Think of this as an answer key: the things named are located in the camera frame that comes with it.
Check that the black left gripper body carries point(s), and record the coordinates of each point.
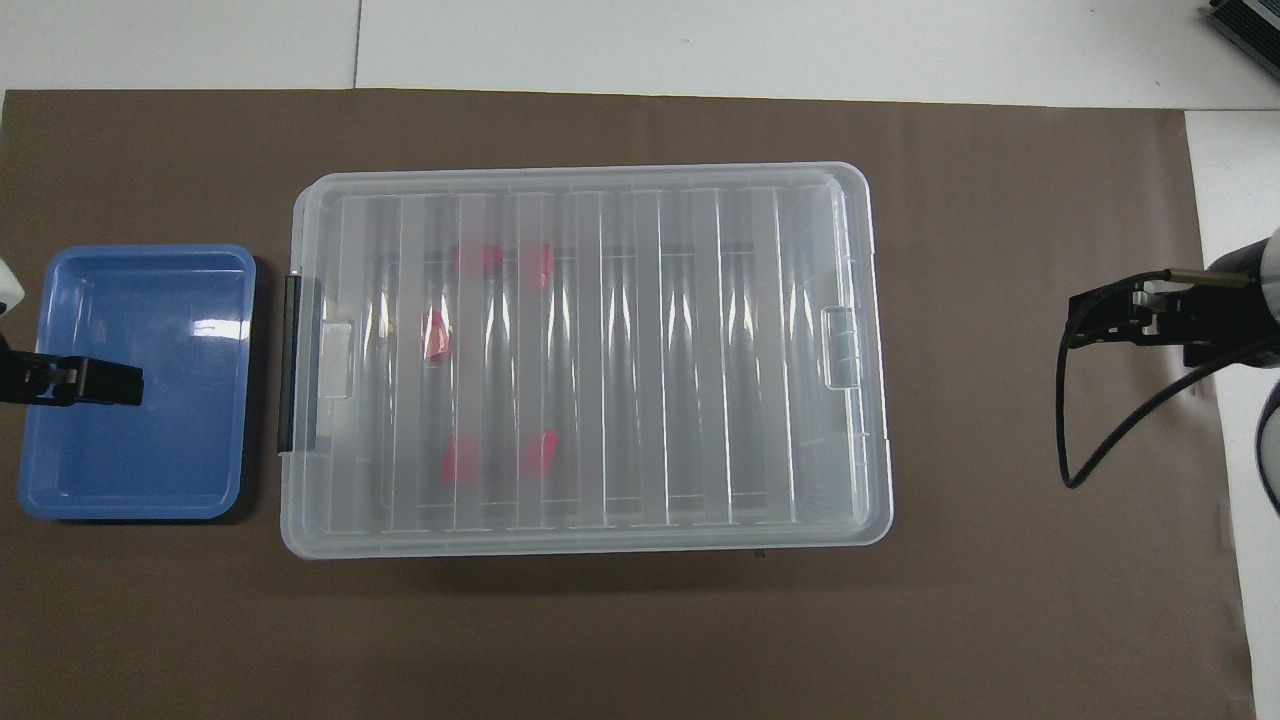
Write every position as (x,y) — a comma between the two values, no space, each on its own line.
(35,378)

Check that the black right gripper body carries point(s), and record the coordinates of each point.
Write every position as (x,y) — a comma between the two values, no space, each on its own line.
(1225,320)

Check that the red toy block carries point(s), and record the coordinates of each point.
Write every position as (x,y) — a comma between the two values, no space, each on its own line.
(477,261)
(437,338)
(461,462)
(540,265)
(538,455)

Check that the clear ribbed plastic lid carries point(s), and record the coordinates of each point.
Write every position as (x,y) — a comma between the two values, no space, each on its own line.
(650,360)

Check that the blue plastic tray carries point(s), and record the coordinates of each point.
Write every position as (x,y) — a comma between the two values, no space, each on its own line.
(150,440)

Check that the clear plastic storage box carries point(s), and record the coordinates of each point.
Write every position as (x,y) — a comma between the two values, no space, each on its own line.
(288,505)

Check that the grey ridged metal device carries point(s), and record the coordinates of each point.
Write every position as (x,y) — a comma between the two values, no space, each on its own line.
(1245,28)

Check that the brown paper table mat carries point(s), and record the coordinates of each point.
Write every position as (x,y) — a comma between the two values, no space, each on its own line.
(640,630)

